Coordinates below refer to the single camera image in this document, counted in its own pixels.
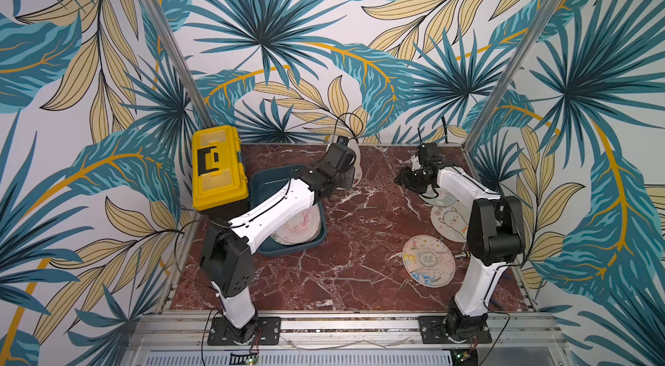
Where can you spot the cream blue doodle coaster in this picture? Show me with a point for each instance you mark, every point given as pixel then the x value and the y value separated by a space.
pixel 428 261

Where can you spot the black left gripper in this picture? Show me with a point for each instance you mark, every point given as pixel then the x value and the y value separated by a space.
pixel 348 182

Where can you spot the aluminium front rail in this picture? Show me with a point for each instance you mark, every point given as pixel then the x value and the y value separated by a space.
pixel 187 330

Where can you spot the floral rose coaster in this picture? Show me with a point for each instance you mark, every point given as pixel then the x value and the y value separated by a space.
pixel 354 171

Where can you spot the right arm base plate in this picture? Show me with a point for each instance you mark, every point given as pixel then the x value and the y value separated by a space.
pixel 454 329

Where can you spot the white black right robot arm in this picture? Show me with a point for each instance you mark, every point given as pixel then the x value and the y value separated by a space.
pixel 495 238

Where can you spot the silver aluminium corner post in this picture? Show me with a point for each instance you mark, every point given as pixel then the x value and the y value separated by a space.
pixel 542 16

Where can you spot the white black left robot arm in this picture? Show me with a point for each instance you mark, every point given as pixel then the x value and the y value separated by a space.
pixel 227 254

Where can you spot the cream cat flower coaster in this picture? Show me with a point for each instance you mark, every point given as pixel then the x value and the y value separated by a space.
pixel 452 222

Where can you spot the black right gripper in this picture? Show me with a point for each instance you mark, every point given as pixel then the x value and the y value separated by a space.
pixel 413 176

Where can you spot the pink unicorn ring coaster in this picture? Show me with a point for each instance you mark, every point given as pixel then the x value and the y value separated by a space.
pixel 299 229

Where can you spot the yellow plastic toolbox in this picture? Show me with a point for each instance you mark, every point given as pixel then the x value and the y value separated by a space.
pixel 220 188

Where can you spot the silver aluminium left post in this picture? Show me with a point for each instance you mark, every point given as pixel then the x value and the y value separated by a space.
pixel 163 30

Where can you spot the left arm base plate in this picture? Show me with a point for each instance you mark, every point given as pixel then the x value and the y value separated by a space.
pixel 260 331

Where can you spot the teal plastic storage box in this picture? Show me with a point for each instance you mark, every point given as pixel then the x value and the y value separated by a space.
pixel 266 183

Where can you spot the green bunny coaster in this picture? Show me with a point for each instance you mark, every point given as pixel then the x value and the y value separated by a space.
pixel 438 197

